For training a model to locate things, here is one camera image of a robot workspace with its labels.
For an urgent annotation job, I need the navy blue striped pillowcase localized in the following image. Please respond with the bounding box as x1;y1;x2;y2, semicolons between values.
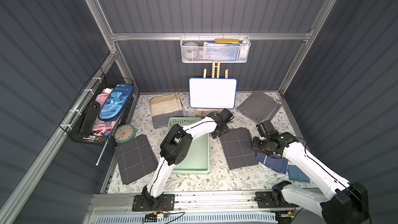
256;153;288;174

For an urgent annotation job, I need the dark grey checked pillowcase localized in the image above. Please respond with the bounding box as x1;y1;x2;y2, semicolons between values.
220;128;258;170
115;134;159;185

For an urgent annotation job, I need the mint green plastic basket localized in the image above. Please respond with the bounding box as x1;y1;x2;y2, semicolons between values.
168;117;210;174

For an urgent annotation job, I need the beige grey striped pillowcase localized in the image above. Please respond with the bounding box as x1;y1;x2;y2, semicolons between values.
149;93;184;129

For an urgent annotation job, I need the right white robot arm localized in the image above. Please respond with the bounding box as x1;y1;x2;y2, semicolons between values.
252;120;372;224

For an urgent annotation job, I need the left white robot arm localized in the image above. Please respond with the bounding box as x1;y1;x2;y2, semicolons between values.
142;108;234;209

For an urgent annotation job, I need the teal blue folded cloth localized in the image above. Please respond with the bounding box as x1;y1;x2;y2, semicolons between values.
287;165;311;183

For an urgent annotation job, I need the blue framed whiteboard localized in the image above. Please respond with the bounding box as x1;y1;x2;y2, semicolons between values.
189;78;238;110

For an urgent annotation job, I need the blue white box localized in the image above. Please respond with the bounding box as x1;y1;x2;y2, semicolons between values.
203;42;240;62

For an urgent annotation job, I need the white tape roll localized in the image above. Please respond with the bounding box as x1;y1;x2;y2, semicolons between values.
181;41;199;60

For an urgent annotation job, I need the yellow flat object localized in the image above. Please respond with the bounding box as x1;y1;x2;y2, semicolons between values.
214;38;240;45

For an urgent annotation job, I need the green round alarm clock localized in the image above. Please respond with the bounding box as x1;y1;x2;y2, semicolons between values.
114;123;137;144

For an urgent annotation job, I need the blue shark pencil case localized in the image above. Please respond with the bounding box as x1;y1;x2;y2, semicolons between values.
98;84;134;122

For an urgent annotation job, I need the pink pouch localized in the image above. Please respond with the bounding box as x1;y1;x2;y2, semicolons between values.
92;88;115;135

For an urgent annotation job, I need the silver metal rod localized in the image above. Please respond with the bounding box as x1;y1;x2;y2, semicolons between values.
95;139;109;166

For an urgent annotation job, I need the black remote-like object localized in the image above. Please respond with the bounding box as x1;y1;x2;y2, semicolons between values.
78;101;101;138

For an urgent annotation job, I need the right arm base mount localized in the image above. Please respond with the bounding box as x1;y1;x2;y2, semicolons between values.
255;191;298;209

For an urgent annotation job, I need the white mesh wall basket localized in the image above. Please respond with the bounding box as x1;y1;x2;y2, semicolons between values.
180;35;251;63

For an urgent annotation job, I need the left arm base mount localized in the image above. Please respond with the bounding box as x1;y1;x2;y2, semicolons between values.
132;194;176;212

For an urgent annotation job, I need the black wire wall basket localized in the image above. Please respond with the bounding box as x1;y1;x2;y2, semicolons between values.
60;73;136;145

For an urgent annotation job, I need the small circuit board with wires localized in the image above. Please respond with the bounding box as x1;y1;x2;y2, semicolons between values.
142;212;185;224

